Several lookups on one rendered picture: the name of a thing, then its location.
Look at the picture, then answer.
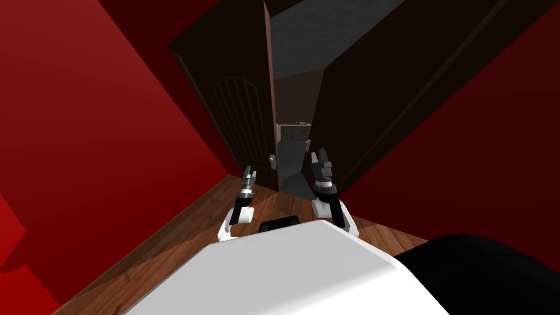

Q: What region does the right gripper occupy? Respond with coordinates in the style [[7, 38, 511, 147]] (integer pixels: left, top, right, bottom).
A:
[[310, 148, 334, 189]]

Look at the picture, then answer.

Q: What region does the dark brown door leaf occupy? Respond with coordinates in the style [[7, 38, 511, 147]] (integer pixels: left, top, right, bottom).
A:
[[168, 0, 281, 192]]

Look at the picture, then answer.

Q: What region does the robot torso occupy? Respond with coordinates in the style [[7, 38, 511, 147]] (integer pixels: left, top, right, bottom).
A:
[[121, 214, 451, 315]]

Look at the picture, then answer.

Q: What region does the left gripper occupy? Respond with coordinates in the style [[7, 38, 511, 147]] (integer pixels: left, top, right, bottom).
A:
[[241, 165, 259, 191]]

